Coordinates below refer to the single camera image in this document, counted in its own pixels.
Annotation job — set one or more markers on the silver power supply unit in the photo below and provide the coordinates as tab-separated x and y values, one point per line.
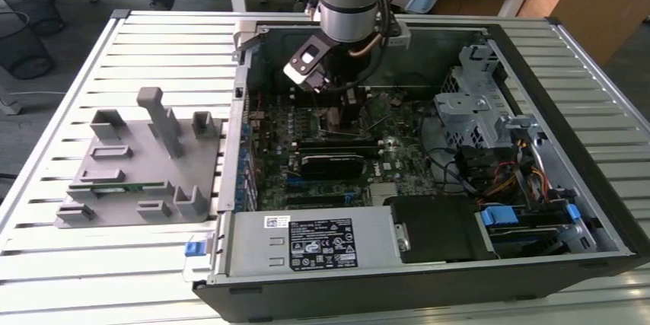
243	241

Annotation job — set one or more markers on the silver chipset heatsink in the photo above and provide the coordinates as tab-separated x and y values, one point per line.
382	193

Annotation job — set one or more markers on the green RAM stick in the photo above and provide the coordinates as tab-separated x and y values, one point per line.
116	187

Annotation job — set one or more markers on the silver metal drive cage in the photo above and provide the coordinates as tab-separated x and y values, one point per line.
467	108

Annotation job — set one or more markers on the black plastic shroud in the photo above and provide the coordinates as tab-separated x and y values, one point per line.
436	226

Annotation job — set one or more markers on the green motherboard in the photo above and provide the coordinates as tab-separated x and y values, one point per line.
406	150

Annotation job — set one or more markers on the blue disk carrier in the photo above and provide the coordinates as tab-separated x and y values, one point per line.
499	218

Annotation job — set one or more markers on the black graphics card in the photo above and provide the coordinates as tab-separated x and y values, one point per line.
332	167

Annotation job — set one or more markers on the CPU socket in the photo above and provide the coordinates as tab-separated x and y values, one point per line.
332	119

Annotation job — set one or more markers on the black mesh waste bin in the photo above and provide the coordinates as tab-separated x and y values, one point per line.
45	9
25	47

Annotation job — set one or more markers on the black PC case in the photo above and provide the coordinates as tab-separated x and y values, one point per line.
355	298

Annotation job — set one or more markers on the black RAM slot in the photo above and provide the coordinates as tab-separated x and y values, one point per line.
335	145
335	99
335	154
296	90
335	142
335	95
335	150

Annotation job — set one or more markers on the wooden cabinet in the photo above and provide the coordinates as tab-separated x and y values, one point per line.
599	5

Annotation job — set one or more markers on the grey parts rack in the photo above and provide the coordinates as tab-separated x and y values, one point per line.
136	157

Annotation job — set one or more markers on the blue plastic drive tab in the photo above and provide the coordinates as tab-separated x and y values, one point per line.
571	214

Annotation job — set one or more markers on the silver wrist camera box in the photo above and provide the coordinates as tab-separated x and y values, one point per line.
299	70

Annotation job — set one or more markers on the blue case latch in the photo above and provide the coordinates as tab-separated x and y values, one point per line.
195	249

